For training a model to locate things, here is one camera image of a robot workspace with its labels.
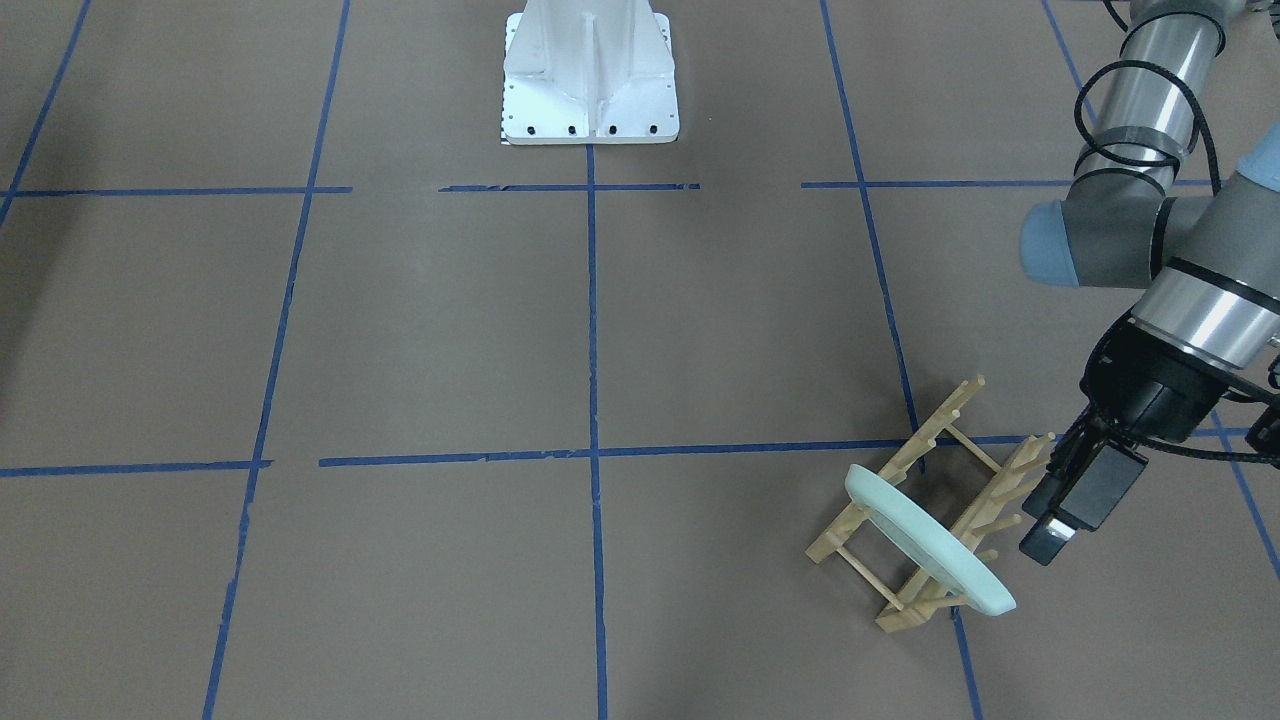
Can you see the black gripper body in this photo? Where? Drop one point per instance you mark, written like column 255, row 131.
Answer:
column 1138, row 381

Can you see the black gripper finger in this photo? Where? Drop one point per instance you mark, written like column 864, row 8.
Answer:
column 1090, row 472

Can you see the light green plate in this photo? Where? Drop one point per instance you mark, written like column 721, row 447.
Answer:
column 931, row 546

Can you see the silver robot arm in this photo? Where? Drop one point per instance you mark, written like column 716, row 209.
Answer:
column 1149, row 209

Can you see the wooden dish rack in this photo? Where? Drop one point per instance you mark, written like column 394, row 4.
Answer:
column 921, row 597

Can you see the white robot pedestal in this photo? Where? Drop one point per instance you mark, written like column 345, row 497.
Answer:
column 577, row 72

